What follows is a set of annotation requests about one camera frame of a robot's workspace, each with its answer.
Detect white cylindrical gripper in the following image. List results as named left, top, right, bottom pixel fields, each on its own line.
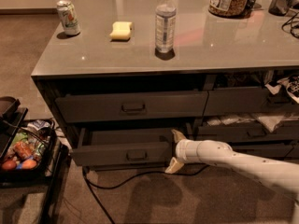
left=164, top=129, right=203, bottom=174

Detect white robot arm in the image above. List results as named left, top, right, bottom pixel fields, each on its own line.
left=165, top=129, right=299, bottom=224

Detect clear plastic bags in drawer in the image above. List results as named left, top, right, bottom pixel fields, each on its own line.
left=206, top=112, right=299, bottom=133

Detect grey drawer cabinet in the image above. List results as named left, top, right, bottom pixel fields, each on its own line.
left=30, top=0, right=299, bottom=174

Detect yellow sponge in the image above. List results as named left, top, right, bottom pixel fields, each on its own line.
left=109, top=21, right=133, bottom=41

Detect black white patterned bag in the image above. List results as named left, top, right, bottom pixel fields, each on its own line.
left=265, top=75, right=299, bottom=104

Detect clear plastic water bottle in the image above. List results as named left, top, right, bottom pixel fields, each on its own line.
left=155, top=0, right=177, bottom=53

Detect black basket of snacks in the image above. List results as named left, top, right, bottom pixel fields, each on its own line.
left=0, top=119, right=56, bottom=183

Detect orange fruit in basket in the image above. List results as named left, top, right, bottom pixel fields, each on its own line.
left=21, top=159, right=36, bottom=170

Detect orange snack bag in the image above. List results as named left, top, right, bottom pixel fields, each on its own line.
left=13, top=141, right=32, bottom=160

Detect red apple in basket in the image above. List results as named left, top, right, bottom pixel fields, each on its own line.
left=1, top=160, right=17, bottom=171

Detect black tray on cart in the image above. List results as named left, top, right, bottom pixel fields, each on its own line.
left=0, top=96, right=28, bottom=159

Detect dark glass jar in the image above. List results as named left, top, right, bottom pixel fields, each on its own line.
left=268, top=0, right=299, bottom=16

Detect green white soda can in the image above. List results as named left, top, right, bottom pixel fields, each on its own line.
left=57, top=0, right=80, bottom=35

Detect black floor cable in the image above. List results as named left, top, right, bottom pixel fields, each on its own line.
left=81, top=163, right=213, bottom=224

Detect black cable on counter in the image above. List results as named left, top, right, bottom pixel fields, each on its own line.
left=280, top=9, right=299, bottom=39

